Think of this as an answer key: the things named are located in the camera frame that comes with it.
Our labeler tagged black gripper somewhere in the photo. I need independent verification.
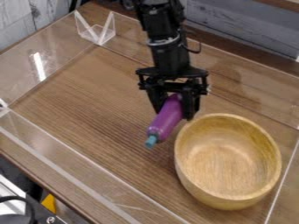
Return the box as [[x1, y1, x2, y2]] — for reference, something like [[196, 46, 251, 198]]
[[135, 38, 208, 121]]

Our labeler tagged purple toy eggplant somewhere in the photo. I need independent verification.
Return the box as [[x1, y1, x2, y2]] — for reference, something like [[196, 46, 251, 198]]
[[144, 94, 183, 149]]

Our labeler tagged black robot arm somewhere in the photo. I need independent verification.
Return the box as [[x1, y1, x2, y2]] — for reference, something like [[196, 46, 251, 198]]
[[134, 0, 210, 120]]

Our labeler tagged light wooden bowl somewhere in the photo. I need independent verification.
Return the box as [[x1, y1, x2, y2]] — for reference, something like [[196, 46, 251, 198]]
[[174, 113, 283, 210]]

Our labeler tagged yellow black device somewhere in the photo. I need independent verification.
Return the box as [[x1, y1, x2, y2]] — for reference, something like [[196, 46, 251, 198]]
[[42, 193, 58, 214]]

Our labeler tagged clear acrylic corner bracket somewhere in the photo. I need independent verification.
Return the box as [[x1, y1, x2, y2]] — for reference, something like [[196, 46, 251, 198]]
[[74, 11, 116, 46]]

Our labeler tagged clear acrylic tray wall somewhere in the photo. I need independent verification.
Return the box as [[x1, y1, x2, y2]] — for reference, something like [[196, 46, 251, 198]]
[[0, 100, 190, 224]]

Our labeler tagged black cable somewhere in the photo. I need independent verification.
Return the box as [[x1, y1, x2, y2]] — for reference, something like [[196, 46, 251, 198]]
[[0, 195, 36, 224]]

